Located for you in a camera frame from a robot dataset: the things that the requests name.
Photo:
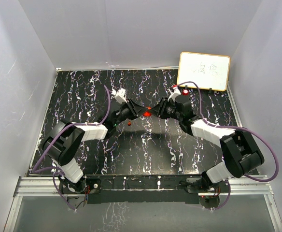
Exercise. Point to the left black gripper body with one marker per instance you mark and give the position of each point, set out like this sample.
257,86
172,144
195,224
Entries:
126,112

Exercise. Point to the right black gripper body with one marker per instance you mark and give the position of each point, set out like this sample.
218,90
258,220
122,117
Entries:
168,109

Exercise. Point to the red round disc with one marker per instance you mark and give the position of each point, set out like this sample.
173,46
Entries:
146,114

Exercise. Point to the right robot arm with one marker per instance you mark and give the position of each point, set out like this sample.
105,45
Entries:
240,152

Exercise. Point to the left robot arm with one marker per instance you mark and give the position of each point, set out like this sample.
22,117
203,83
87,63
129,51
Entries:
62,143

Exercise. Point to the red emergency stop button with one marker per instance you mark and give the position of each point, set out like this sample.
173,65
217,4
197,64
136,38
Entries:
185,92

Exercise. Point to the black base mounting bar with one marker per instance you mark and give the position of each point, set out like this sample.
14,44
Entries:
142,188

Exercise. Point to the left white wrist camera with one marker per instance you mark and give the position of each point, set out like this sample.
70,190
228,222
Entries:
120,96

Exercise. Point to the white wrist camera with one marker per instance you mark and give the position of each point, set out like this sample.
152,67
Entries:
120,96
174,92

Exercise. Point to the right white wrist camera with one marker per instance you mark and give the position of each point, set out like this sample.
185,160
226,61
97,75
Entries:
174,92

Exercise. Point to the white board with frame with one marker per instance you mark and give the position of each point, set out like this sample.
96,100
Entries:
208,71

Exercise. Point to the aluminium frame rail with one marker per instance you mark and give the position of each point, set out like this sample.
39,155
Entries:
243,205

